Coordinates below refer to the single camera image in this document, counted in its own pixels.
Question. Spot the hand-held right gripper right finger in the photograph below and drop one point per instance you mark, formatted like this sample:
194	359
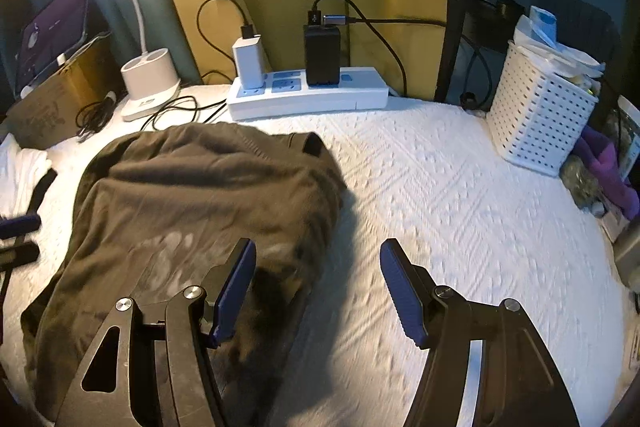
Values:
400	292

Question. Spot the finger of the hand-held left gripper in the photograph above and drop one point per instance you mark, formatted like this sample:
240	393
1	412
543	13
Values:
20	256
20	226

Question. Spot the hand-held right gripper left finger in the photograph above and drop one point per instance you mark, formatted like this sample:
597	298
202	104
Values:
235	287

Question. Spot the dark olive garment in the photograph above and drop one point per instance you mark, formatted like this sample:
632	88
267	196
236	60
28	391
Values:
175	187

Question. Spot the white cloth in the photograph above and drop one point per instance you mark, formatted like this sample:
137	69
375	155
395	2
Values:
20	177

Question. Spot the white textured table cover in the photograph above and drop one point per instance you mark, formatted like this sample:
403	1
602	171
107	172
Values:
450	232

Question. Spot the cardboard box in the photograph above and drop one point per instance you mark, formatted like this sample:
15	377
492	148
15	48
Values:
55	107

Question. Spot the white desk lamp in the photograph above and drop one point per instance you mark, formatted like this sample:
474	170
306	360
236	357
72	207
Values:
150	82

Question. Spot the tablet with purple screen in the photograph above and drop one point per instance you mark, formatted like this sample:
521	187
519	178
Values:
50	32

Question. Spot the white power strip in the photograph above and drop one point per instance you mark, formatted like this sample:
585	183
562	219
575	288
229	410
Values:
325	99

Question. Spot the clear glass jar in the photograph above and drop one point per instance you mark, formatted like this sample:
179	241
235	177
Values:
580	182

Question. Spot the white plastic basket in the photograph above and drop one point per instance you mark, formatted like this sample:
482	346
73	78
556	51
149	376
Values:
540	117

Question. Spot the white charger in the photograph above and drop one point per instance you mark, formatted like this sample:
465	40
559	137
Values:
248	62

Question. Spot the purple cloth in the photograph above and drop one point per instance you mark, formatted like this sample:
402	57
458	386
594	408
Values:
607	167

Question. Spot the black charger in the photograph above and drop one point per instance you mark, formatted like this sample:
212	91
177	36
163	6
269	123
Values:
322	57

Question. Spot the white plastic wrappers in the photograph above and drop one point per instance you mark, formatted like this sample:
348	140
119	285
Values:
565	59

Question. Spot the blue white packet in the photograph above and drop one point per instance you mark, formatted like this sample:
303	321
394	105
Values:
542	27

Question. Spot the dark chair back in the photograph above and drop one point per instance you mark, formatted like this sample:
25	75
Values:
580	17

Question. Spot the black metal post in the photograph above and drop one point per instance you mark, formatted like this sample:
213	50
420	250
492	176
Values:
452	7

